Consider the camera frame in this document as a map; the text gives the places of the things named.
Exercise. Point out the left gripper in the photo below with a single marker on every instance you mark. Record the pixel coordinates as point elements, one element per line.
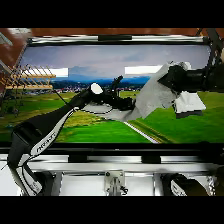
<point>122,102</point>

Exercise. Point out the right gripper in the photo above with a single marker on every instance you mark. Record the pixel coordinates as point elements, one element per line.
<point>176,79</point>

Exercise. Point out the grey garment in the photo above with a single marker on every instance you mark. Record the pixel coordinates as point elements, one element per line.
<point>151,96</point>

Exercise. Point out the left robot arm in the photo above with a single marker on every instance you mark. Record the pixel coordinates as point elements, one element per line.
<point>40,128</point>

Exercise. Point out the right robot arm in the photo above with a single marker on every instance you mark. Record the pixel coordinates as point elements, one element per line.
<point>200,79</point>

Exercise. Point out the white garment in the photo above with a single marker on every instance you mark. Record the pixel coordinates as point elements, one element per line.
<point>190,102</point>

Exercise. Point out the row of brown clothes hangers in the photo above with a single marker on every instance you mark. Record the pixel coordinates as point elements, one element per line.
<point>30,78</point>

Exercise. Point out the silver frame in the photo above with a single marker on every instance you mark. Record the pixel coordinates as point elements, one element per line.
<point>100,166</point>

